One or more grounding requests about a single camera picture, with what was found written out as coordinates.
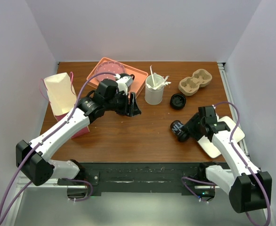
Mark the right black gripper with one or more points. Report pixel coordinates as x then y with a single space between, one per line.
190 125

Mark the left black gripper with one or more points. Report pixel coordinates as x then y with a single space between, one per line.
134 109

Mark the cream and pink paper bag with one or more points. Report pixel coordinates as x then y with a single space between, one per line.
60 96

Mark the black cup lid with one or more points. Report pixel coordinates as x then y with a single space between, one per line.
183 136

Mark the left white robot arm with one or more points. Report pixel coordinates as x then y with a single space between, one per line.
34 158

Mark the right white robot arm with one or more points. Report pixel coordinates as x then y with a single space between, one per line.
247 187

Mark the white cylindrical container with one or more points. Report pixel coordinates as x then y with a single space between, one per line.
154 97

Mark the pink plastic tray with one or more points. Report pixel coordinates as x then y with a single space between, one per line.
140 76

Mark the dark green mug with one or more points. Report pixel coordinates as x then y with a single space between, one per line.
126 76

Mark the brown cardboard cup carrier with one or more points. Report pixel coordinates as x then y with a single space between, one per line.
191 84

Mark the white wrapped straw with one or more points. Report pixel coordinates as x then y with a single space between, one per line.
153 78

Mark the pink polka dot plate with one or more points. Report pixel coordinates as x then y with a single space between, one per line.
109 66

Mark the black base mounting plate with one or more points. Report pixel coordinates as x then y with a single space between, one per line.
140 177

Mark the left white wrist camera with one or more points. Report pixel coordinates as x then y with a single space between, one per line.
123 85

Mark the aluminium frame rail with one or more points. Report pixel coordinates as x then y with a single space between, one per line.
225 82

